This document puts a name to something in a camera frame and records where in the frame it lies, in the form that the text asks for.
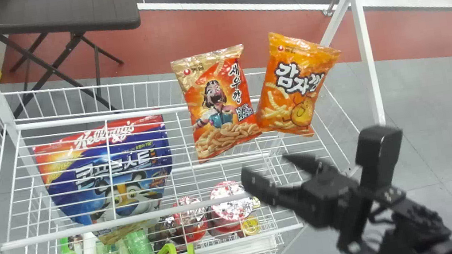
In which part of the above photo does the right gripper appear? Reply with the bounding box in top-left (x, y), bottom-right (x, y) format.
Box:
top-left (238, 141), bottom-right (387, 254)

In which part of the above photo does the red noodle cup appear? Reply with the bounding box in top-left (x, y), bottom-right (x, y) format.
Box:
top-left (169, 193), bottom-right (213, 247)
top-left (202, 176), bottom-right (266, 242)

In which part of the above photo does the yellow can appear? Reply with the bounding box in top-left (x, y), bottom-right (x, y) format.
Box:
top-left (239, 215), bottom-right (263, 238)

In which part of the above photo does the orange snack packet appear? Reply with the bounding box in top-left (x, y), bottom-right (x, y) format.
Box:
top-left (243, 22), bottom-right (353, 144)

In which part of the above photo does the red snack packet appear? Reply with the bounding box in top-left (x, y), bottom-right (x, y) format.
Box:
top-left (169, 43), bottom-right (266, 166)

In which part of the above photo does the blue cereal bag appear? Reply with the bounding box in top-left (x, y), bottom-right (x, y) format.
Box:
top-left (30, 113), bottom-right (185, 254)

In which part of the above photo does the grey side table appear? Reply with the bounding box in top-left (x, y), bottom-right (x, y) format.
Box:
top-left (0, 0), bottom-right (154, 130)

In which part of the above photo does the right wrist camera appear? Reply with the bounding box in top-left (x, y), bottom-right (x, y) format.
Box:
top-left (351, 121), bottom-right (411, 193)

